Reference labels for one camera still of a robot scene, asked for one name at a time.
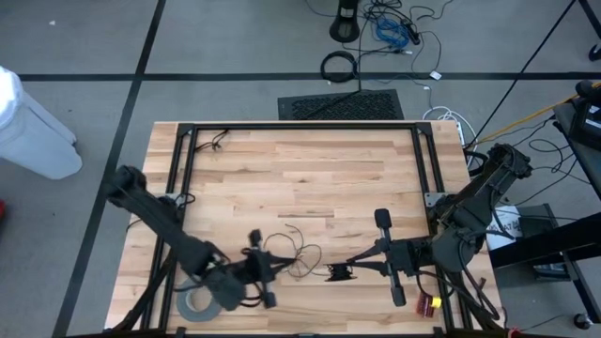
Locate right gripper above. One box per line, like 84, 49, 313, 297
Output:
346, 207, 432, 308

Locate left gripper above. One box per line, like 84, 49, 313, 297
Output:
239, 228, 299, 310

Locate thin dark cord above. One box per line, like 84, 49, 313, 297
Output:
261, 223, 330, 281

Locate black cord spool white labels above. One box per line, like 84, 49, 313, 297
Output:
325, 262, 358, 283

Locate black floor mat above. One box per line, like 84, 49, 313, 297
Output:
277, 88, 406, 121

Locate black equipment cart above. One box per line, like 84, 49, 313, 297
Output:
487, 100, 601, 325

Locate black power strip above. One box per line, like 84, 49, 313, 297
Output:
401, 18, 423, 47

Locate black electronic device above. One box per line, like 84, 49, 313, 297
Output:
575, 79, 601, 151

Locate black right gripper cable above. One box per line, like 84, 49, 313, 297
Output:
415, 269, 501, 323

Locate grey duct tape roll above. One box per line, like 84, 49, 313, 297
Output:
176, 280, 223, 323

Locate brown cable with plug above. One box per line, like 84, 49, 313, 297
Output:
475, 276, 489, 311

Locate small black cable bundle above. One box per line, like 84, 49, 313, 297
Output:
193, 129, 231, 153

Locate black aluminium table frame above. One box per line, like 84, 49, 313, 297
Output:
105, 121, 506, 338

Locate white power strip with cable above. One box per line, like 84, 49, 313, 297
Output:
421, 106, 479, 169

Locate coiled black floor cable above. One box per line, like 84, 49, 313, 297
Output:
319, 50, 359, 85

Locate yellow floor cable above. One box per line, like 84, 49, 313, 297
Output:
473, 80, 601, 145

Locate coiled blue cable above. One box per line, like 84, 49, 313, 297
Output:
375, 17, 410, 49

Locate black hanging cable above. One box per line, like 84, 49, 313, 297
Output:
463, 0, 578, 150

